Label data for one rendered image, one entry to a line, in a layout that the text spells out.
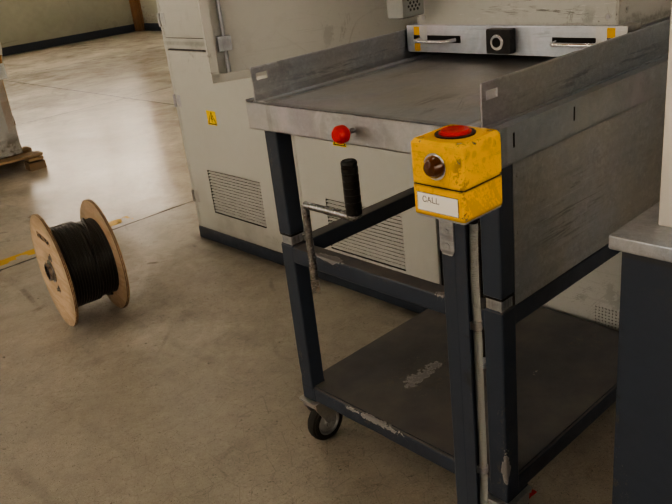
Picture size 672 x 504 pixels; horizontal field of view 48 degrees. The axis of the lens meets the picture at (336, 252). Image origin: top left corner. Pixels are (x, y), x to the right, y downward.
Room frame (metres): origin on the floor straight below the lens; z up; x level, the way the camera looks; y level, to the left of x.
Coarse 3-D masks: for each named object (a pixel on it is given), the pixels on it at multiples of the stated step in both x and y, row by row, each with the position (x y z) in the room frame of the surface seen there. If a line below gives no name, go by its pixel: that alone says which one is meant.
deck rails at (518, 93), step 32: (640, 32) 1.41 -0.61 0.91; (288, 64) 1.57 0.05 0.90; (320, 64) 1.63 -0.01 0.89; (352, 64) 1.69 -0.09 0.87; (384, 64) 1.76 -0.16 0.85; (544, 64) 1.20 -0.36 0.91; (576, 64) 1.26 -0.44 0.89; (608, 64) 1.33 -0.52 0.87; (640, 64) 1.41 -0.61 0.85; (256, 96) 1.51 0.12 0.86; (288, 96) 1.53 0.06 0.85; (480, 96) 1.09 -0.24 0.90; (512, 96) 1.14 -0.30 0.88; (544, 96) 1.20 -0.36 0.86
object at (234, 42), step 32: (224, 0) 1.88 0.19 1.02; (256, 0) 1.90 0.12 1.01; (288, 0) 1.92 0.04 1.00; (320, 0) 1.94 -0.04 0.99; (352, 0) 1.96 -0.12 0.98; (384, 0) 1.99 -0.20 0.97; (224, 32) 1.86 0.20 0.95; (256, 32) 1.90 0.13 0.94; (288, 32) 1.92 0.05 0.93; (320, 32) 1.94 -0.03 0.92; (352, 32) 1.96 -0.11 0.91; (384, 32) 1.98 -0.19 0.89; (224, 64) 1.88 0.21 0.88; (256, 64) 1.90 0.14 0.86
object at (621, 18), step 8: (624, 0) 1.44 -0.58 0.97; (632, 0) 1.46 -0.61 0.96; (640, 0) 1.48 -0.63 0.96; (648, 0) 1.50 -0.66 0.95; (656, 0) 1.52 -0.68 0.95; (664, 0) 1.54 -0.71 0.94; (624, 8) 1.44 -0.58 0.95; (632, 8) 1.46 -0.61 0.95; (640, 8) 1.48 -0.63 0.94; (648, 8) 1.50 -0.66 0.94; (656, 8) 1.52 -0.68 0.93; (664, 8) 1.54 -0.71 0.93; (624, 16) 1.44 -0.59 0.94; (632, 16) 1.46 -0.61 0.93; (640, 16) 1.48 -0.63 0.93; (648, 16) 1.50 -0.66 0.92; (656, 16) 1.52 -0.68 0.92; (664, 16) 1.54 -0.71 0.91
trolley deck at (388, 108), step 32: (416, 64) 1.73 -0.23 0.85; (448, 64) 1.68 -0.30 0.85; (480, 64) 1.63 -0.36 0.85; (512, 64) 1.59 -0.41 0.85; (320, 96) 1.49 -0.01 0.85; (352, 96) 1.46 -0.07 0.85; (384, 96) 1.42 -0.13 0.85; (416, 96) 1.39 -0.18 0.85; (448, 96) 1.35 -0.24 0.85; (576, 96) 1.23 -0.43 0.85; (608, 96) 1.27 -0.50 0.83; (640, 96) 1.35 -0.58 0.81; (256, 128) 1.52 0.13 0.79; (288, 128) 1.44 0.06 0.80; (320, 128) 1.37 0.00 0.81; (384, 128) 1.25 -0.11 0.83; (416, 128) 1.19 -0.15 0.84; (512, 128) 1.09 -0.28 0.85; (544, 128) 1.14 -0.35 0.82; (576, 128) 1.21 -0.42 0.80; (512, 160) 1.09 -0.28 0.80
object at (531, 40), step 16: (432, 32) 1.75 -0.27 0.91; (448, 32) 1.71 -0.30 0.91; (464, 32) 1.68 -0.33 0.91; (480, 32) 1.64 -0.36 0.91; (528, 32) 1.56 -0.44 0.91; (544, 32) 1.53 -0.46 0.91; (560, 32) 1.50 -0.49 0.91; (576, 32) 1.47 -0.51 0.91; (592, 32) 1.45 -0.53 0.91; (624, 32) 1.40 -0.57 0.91; (432, 48) 1.75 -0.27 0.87; (448, 48) 1.71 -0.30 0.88; (464, 48) 1.68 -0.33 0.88; (480, 48) 1.65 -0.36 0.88; (528, 48) 1.56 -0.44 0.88; (544, 48) 1.53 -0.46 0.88; (560, 48) 1.50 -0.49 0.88; (576, 48) 1.47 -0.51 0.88
